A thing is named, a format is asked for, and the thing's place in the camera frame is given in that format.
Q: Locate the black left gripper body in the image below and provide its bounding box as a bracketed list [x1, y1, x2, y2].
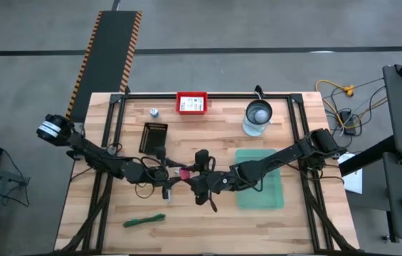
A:
[142, 146, 172, 202]

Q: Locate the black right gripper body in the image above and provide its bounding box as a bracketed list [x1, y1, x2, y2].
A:
[191, 149, 239, 206]

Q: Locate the green cable tie bundle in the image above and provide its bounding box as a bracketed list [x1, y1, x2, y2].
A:
[122, 213, 167, 229]

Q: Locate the white printed leaflet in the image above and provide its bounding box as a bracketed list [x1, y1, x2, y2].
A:
[179, 95, 206, 112]

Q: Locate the teal translucent plastic bin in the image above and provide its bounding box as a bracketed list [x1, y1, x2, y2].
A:
[235, 148, 285, 210]

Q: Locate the red plastic bin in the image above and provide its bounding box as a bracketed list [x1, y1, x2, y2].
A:
[175, 90, 208, 116]

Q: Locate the black slotted plastic basket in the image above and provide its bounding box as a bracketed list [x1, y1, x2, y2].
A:
[138, 122, 169, 155]

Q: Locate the white ball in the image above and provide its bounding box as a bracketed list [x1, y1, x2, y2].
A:
[253, 108, 270, 124]

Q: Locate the black yellow-striped floor mat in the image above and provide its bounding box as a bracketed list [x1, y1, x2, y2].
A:
[64, 10, 143, 124]

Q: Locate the white paper sheet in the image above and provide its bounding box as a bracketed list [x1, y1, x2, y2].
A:
[337, 152, 364, 195]

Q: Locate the black power adapter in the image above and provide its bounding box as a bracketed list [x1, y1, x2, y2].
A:
[339, 110, 358, 136]

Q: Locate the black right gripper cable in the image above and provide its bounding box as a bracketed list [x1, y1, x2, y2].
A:
[207, 193, 220, 213]

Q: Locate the black aluminium table frame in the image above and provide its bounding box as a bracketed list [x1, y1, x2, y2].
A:
[57, 91, 361, 256]

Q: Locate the yellow extension cord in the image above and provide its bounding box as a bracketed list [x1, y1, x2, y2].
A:
[314, 79, 388, 131]

